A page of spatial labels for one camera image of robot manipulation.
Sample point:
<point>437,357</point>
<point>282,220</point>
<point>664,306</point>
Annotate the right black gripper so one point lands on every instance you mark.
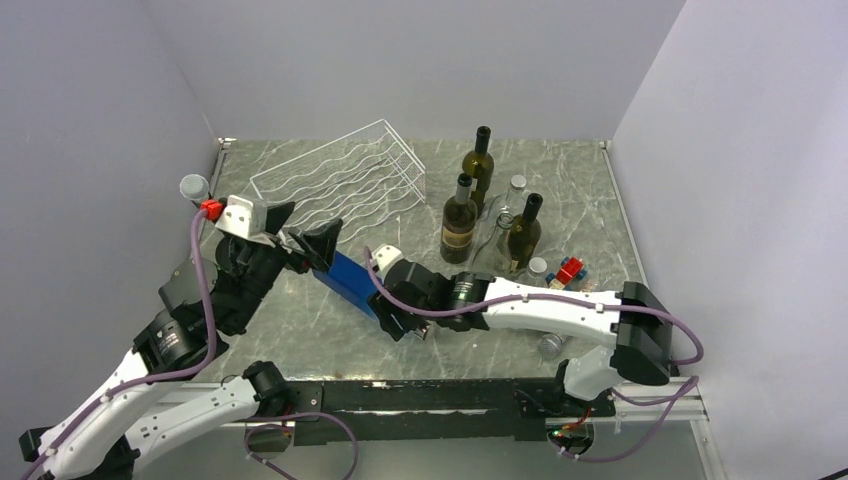
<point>388,321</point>

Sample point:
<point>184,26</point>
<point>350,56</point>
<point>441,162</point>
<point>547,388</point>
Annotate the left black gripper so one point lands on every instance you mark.
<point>319,245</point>

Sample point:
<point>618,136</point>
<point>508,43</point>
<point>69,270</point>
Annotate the blue glass bottle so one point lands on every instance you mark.
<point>351,281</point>

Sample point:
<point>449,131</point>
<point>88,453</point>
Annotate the labelled dark wine bottle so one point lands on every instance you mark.
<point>459,217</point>

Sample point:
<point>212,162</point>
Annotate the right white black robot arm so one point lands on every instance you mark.
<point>630,328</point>

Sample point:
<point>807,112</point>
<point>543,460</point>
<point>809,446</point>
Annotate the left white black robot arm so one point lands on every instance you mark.
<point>115,432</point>

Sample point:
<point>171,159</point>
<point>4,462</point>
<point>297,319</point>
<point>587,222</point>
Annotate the clear glass bottle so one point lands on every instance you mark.
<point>493,257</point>

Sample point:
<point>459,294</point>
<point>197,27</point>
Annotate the small clear round bottle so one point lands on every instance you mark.
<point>535,273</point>

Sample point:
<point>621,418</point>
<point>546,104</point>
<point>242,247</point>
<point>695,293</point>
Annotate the olive green wine bottle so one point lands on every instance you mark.
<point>525,234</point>

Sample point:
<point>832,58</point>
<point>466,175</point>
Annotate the glitter filled tube bottle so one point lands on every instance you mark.
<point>550,346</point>

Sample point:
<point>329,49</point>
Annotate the clear bottle silver cap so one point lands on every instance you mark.
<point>515,197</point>

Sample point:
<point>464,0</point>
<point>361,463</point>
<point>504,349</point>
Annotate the dark green wine bottle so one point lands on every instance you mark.
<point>479,164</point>

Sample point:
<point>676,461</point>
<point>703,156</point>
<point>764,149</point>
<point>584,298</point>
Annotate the black microphone on stand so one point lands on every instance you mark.
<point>195,188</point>

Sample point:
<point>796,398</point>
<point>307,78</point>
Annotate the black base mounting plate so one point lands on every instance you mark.
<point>519,408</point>

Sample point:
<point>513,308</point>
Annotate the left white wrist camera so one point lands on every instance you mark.
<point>245,217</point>

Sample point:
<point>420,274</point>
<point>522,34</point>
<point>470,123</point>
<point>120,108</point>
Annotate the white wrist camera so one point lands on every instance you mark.
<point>384,258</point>
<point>245,217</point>

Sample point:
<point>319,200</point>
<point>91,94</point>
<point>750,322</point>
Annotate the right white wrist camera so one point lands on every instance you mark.
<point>384,258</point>

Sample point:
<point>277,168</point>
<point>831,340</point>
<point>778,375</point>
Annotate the white wire wine rack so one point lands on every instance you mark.
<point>364,178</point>

